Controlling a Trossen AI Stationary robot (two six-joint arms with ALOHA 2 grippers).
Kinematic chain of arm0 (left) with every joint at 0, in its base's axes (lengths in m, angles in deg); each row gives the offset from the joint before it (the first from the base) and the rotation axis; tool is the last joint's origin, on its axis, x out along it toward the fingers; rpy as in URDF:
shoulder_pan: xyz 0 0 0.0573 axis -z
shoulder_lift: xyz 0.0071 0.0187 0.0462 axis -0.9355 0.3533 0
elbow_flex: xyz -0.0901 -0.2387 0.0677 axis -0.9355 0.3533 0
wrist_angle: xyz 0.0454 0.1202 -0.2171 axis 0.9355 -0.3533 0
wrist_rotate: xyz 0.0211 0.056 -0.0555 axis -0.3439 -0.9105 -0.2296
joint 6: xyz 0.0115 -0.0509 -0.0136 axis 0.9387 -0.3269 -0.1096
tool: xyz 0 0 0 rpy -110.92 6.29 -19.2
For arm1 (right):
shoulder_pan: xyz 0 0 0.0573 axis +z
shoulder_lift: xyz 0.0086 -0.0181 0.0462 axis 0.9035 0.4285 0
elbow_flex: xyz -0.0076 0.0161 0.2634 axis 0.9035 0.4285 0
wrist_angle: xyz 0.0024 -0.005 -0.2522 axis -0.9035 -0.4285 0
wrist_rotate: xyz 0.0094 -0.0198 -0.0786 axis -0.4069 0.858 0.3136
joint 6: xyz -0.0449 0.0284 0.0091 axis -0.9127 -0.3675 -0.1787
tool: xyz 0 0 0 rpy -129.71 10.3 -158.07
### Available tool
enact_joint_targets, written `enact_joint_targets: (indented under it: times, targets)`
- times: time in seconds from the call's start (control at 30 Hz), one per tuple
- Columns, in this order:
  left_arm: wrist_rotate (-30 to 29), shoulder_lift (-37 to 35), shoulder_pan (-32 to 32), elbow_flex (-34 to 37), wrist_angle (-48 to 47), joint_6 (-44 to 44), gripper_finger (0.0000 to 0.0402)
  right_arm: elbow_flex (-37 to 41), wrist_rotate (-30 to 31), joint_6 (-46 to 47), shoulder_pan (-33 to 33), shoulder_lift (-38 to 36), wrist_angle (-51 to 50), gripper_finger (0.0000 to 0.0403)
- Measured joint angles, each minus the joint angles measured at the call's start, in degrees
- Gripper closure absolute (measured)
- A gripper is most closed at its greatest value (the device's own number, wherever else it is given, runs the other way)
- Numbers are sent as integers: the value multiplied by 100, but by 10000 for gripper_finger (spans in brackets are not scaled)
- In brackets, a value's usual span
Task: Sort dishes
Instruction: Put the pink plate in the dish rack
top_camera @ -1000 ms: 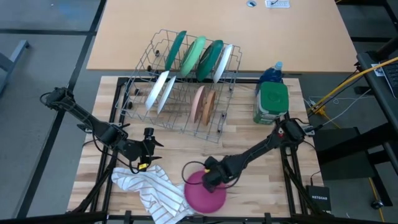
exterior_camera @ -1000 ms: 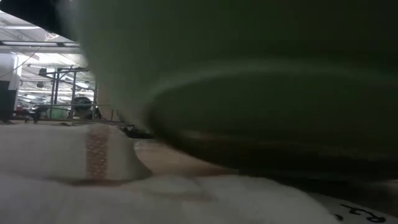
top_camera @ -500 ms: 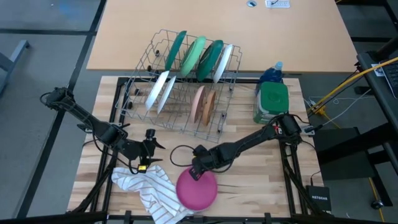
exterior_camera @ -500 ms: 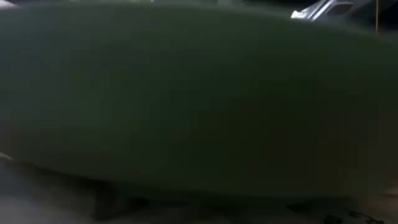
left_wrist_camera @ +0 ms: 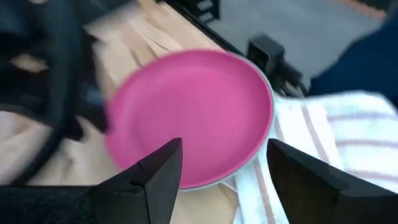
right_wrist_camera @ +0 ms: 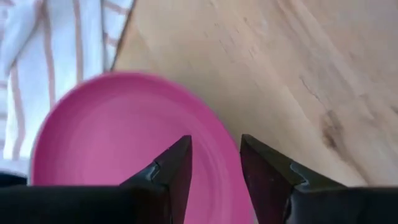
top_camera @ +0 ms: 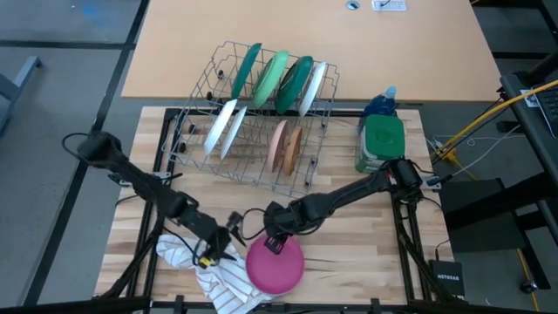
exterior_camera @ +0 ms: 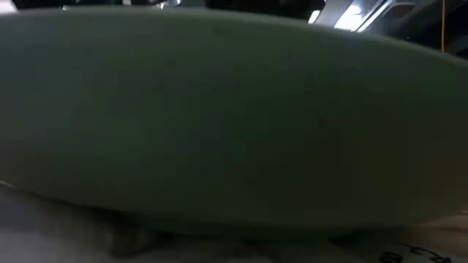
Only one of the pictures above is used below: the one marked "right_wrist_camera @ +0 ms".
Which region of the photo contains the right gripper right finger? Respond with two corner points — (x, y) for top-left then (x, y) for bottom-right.
(239, 133), (398, 224)

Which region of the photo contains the pink plate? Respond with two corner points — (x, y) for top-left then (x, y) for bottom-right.
(30, 70), (256, 224)

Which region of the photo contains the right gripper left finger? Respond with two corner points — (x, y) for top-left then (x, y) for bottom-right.
(0, 134), (193, 224)

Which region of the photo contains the white red-striped dish towel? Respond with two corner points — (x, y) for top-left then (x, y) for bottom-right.
(0, 0), (135, 175)

